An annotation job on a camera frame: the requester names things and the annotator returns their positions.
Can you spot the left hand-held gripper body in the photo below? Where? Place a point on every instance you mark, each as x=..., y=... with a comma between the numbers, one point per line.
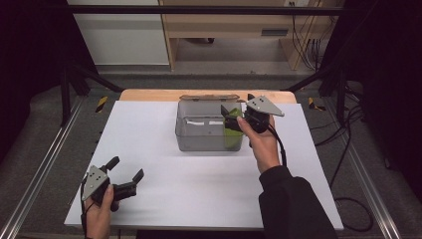
x=99, y=187

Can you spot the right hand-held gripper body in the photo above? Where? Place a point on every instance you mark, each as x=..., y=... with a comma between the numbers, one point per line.
x=260, y=114

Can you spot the transparent grey plastic box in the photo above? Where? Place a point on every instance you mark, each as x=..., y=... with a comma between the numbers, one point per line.
x=199, y=139

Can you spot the person's left hand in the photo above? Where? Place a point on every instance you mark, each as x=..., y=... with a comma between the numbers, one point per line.
x=99, y=219

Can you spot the person's right hand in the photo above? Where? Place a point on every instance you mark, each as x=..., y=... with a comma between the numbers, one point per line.
x=265, y=149

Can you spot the white board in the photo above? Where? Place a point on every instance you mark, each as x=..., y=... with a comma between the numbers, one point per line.
x=199, y=186

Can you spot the wooden table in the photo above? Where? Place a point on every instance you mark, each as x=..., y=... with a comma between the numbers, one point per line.
x=149, y=95

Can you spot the light wooden desk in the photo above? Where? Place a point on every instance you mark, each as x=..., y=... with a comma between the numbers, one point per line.
x=225, y=25

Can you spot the white cabinet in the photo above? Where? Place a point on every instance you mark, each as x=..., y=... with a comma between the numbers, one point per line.
x=122, y=36

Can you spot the black curtain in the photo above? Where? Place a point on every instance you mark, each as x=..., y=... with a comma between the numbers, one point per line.
x=30, y=66
x=391, y=83

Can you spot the aluminium rail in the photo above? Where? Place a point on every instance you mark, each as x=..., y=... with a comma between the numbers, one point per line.
x=43, y=166
x=368, y=186

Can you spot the black frame strut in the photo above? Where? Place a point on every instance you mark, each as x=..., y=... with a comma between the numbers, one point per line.
x=331, y=79
x=83, y=78

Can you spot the black horizontal frame bar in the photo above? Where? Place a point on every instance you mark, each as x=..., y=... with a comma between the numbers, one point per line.
x=199, y=10

